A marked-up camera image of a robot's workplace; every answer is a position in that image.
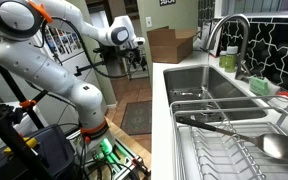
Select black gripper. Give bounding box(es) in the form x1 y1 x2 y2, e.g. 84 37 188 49
122 46 144 70

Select steel faucet lever handle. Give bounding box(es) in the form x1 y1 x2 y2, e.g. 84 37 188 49
242 60 252 76

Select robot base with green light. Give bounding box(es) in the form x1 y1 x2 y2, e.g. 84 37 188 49
79 126 118 163

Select open cardboard box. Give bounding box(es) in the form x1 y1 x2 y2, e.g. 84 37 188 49
146 26 199 65

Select stainless steel sink basin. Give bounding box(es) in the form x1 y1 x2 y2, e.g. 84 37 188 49
163 65 269 123

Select dark floor mat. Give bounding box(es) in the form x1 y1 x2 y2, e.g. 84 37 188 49
120 100 153 136

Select photos on fridge door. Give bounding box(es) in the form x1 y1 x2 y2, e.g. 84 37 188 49
44 25 84 57

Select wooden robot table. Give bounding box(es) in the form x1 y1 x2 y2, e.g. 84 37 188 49
104 117 152 180

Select small green soap bottle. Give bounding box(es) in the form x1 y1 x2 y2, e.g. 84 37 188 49
218 50 228 69

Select large green soap bottle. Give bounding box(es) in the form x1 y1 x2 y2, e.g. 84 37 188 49
224 45 239 74

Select dark blue storage case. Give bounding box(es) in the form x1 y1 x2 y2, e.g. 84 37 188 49
0 124 77 180

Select green sponge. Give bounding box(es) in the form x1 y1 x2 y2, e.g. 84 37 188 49
249 76 271 96

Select clear plastic sponge holder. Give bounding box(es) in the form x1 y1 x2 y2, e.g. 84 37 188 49
248 75 281 98

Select black tripod pole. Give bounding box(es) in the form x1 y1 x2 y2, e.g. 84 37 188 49
0 33 53 180

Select large steel serving spoon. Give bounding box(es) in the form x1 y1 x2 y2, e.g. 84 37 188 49
176 116 288 164

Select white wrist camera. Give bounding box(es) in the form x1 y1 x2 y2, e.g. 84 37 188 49
133 36 146 48

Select white wall outlet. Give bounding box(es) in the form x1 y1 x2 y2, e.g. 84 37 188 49
145 16 153 29

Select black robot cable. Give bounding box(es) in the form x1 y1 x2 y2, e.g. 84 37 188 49
41 16 133 80

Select black wall sign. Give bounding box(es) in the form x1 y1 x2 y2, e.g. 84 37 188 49
159 0 177 7

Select steel wire dish rack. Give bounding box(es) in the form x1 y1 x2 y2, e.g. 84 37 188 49
169 94 288 180

